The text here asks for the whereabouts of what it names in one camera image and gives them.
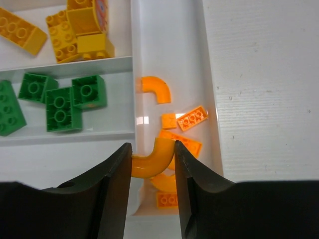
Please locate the orange curved brick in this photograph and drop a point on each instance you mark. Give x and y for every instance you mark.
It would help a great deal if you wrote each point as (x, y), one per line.
(152, 84)
(155, 163)
(164, 183)

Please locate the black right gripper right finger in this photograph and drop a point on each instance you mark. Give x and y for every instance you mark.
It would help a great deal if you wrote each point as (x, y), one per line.
(213, 207)

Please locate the yellow long duplo brick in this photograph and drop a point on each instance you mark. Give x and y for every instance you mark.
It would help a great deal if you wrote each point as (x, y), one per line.
(63, 39)

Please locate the orange long brick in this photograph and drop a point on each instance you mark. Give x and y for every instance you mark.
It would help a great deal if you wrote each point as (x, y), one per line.
(192, 118)

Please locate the green square duplo brick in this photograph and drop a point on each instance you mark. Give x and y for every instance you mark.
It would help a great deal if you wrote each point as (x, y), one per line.
(34, 86)

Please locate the small yellow duplo brick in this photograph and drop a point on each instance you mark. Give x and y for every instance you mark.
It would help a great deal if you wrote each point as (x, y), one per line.
(95, 46)

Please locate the green numbered duplo brick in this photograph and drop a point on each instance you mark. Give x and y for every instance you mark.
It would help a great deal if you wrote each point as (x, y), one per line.
(89, 92)

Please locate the orange D-shaped arch brick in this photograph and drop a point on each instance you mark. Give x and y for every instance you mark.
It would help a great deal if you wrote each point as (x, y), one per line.
(164, 199)

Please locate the yellow large duplo brick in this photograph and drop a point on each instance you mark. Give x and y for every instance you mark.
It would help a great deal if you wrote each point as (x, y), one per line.
(21, 33)

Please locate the yellow rounded ladybug brick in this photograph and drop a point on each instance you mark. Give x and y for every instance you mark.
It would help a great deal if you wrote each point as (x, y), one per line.
(88, 17)

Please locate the orange rectangular brick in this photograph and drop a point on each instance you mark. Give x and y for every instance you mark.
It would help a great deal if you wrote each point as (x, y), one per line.
(193, 146)

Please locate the orange small brick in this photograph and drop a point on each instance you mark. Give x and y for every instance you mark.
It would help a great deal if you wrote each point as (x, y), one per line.
(168, 121)

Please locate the green lego plate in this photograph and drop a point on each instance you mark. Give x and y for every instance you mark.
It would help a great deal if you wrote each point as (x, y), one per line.
(11, 115)

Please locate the green two-stud duplo brick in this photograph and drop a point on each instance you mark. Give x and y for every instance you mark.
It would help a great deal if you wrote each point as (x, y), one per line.
(61, 113)

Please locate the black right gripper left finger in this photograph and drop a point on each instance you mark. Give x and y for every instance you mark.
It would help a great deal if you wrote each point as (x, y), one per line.
(92, 205)

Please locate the white compartment tray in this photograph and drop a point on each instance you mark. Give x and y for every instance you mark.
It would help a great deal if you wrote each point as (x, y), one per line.
(161, 38)

